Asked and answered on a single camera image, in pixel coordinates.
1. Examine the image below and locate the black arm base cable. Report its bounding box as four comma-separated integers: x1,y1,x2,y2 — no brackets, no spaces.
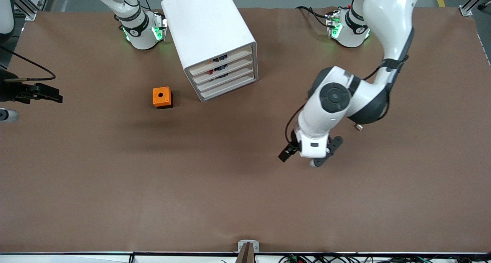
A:
295,5,331,28

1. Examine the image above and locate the brown post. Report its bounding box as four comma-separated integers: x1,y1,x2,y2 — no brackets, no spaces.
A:
235,243,255,263

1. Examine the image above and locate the grey metal bracket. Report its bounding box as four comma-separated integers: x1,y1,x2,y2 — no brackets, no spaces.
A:
237,240,260,253

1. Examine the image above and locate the white cabinet drawer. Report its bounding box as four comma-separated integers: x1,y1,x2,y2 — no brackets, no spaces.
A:
192,55,254,85
198,72,257,101
189,44,254,76
195,64,255,93

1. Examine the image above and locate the black cable tangle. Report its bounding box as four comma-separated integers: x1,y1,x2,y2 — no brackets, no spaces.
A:
278,253,491,263

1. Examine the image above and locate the white drawer cabinet housing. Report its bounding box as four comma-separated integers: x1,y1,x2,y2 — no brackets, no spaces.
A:
161,0,259,102

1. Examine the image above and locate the aluminium frame profile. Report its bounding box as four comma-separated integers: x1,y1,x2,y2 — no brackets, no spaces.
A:
458,0,491,17
15,0,52,22

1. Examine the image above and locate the orange button enclosure box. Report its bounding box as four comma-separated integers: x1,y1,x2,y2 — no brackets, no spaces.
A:
152,86,173,109

